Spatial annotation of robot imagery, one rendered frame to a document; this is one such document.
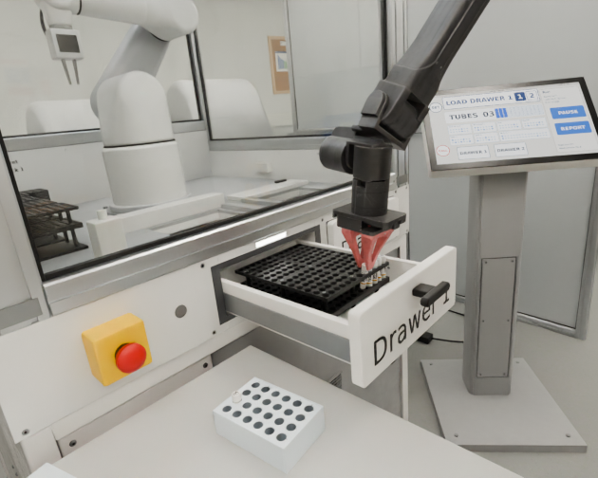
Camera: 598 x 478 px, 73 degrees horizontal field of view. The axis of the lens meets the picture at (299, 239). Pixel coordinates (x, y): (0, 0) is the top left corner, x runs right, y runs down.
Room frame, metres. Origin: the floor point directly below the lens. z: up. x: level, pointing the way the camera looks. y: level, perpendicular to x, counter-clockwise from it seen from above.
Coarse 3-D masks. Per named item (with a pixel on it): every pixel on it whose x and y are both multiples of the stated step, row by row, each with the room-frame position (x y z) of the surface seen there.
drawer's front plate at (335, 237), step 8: (392, 200) 1.05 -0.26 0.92; (392, 208) 1.05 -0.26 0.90; (328, 224) 0.87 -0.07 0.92; (336, 224) 0.88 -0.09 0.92; (328, 232) 0.87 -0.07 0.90; (336, 232) 0.87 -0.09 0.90; (392, 232) 1.05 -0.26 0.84; (328, 240) 0.88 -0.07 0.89; (336, 240) 0.87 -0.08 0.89; (344, 240) 0.89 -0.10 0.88; (360, 240) 0.94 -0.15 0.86; (360, 248) 0.94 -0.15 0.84
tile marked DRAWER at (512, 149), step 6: (498, 144) 1.26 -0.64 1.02; (504, 144) 1.26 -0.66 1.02; (510, 144) 1.26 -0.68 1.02; (516, 144) 1.25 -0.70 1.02; (522, 144) 1.25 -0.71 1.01; (498, 150) 1.25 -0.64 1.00; (504, 150) 1.25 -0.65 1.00; (510, 150) 1.24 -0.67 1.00; (516, 150) 1.24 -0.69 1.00; (522, 150) 1.24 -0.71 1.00; (498, 156) 1.24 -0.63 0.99
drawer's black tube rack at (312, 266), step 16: (272, 256) 0.76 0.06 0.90; (288, 256) 0.75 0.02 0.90; (304, 256) 0.75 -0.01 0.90; (320, 256) 0.73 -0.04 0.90; (336, 256) 0.73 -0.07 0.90; (352, 256) 0.72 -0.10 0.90; (240, 272) 0.69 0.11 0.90; (256, 272) 0.68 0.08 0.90; (272, 272) 0.67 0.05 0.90; (288, 272) 0.67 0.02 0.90; (304, 272) 0.67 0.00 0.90; (320, 272) 0.65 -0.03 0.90; (336, 272) 0.65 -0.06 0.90; (352, 272) 0.64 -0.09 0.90; (256, 288) 0.68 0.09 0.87; (272, 288) 0.67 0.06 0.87; (288, 288) 0.61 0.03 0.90; (304, 288) 0.59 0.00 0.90; (320, 288) 0.59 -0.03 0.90; (352, 288) 0.62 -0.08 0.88; (368, 288) 0.63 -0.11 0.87; (304, 304) 0.59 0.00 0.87; (320, 304) 0.59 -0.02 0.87; (336, 304) 0.59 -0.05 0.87; (352, 304) 0.59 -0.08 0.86
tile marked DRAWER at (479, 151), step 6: (462, 150) 1.27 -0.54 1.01; (468, 150) 1.27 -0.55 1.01; (474, 150) 1.26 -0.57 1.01; (480, 150) 1.26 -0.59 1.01; (486, 150) 1.26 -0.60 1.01; (462, 156) 1.26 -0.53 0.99; (468, 156) 1.25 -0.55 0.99; (474, 156) 1.25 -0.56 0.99; (480, 156) 1.25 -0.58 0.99; (486, 156) 1.24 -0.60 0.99
